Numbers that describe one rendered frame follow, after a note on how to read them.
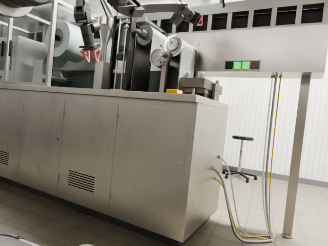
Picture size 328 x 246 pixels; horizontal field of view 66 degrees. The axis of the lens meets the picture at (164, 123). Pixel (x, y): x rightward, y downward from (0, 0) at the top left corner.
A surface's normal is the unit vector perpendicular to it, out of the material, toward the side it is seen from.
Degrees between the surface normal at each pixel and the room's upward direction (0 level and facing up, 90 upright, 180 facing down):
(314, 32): 90
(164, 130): 90
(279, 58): 90
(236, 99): 90
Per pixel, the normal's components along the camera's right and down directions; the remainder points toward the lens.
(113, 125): -0.48, -0.02
